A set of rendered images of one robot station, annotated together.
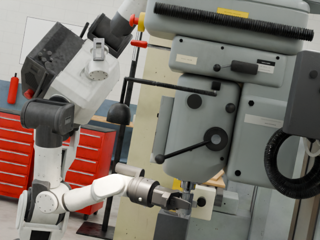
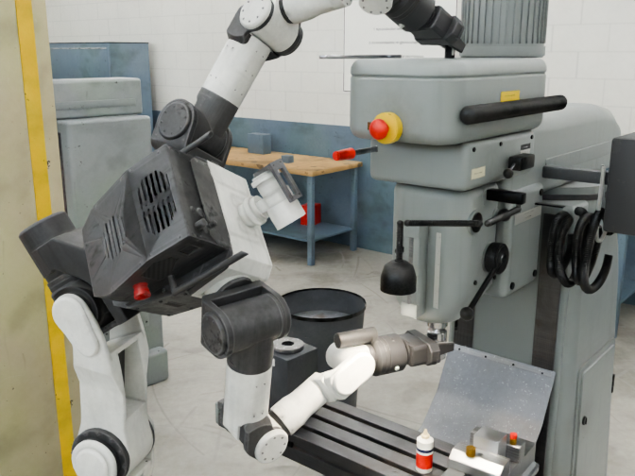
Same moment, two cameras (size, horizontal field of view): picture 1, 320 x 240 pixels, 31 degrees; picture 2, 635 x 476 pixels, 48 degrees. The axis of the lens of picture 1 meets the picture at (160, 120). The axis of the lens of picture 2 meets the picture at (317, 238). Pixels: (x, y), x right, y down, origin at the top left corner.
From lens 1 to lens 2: 171 cm
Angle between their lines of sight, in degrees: 53
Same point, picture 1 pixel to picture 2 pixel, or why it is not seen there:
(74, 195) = (300, 411)
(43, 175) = (261, 412)
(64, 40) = (193, 176)
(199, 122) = (478, 245)
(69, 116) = not seen: hidden behind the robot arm
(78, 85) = (252, 246)
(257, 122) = (522, 220)
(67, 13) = not seen: outside the picture
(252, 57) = (517, 144)
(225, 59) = (503, 157)
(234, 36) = (510, 126)
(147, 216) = (22, 349)
